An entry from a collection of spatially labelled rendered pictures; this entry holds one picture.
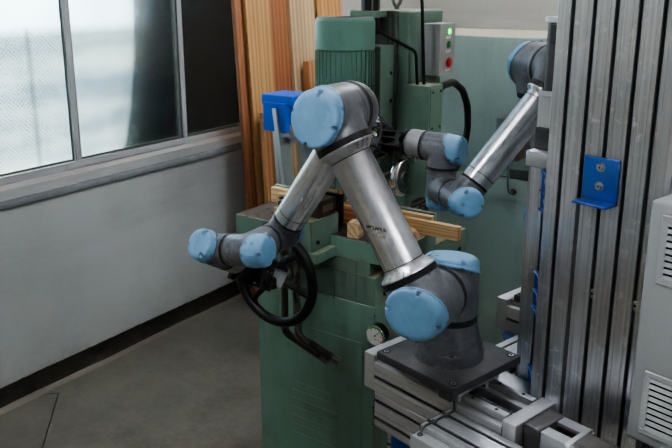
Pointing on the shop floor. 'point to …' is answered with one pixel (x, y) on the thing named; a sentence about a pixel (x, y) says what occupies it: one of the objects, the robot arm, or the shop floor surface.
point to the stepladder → (273, 110)
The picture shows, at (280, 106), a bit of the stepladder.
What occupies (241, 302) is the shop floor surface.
